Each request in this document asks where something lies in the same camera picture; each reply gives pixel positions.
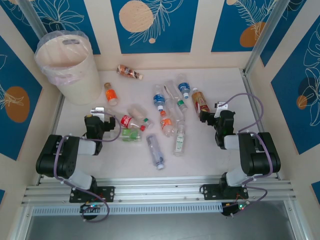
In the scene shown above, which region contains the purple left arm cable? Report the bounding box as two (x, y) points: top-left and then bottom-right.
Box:
(53, 111), (123, 223)

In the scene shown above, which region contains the brown drink bottle beige cap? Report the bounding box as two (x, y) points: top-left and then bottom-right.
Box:
(116, 64), (144, 81)

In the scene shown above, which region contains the orange red tea bottle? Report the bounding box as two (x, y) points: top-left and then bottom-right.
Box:
(191, 86), (211, 114)

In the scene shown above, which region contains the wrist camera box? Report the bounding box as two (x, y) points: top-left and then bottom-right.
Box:
(90, 106), (106, 116)
(215, 101), (230, 112)

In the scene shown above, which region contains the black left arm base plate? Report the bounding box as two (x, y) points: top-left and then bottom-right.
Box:
(69, 186), (116, 204)

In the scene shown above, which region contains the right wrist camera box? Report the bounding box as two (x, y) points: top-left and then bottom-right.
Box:
(215, 101), (230, 112)

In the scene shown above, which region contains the large blue label water bottle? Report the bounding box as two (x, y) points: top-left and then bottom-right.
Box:
(175, 73), (192, 99)

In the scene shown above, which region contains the beige bottle green white cap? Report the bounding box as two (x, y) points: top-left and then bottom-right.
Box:
(127, 104), (154, 129)

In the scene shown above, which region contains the blue tinted clear bottle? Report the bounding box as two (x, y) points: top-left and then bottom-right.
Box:
(145, 134), (167, 171)

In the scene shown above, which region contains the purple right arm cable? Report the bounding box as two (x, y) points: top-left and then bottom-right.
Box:
(221, 92), (273, 218)

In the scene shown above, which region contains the orange label bottle brown cap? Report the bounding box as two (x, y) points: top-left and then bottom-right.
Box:
(103, 82), (119, 107)

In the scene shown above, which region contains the small blue label water bottle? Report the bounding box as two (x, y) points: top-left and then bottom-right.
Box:
(152, 84), (167, 112)

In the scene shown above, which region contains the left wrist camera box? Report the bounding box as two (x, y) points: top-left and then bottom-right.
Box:
(90, 106), (106, 116)

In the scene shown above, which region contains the white slotted cable duct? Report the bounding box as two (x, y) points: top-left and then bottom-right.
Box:
(31, 202), (223, 216)

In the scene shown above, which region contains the aluminium frame post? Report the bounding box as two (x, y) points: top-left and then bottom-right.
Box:
(17, 0), (50, 55)
(243, 0), (287, 76)

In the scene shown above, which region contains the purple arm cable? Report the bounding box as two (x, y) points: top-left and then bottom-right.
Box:
(53, 111), (123, 223)
(221, 92), (273, 218)

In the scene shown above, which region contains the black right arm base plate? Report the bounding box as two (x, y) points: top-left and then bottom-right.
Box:
(199, 183), (250, 201)

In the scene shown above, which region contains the clear bottle green white label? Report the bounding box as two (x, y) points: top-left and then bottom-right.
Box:
(173, 120), (188, 158)

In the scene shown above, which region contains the beige waste bin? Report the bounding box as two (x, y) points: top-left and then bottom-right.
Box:
(34, 30), (103, 106)

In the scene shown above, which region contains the clear bottle green cap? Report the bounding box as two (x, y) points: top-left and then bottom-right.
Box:
(163, 79), (189, 113)

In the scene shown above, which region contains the crushed clear plastic bottle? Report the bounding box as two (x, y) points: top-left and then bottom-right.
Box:
(166, 98), (186, 126)

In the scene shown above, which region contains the red label cola bottle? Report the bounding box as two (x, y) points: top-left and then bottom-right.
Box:
(109, 113), (147, 133)

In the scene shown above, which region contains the aluminium mounting rail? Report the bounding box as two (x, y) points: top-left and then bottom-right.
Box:
(21, 176), (297, 207)

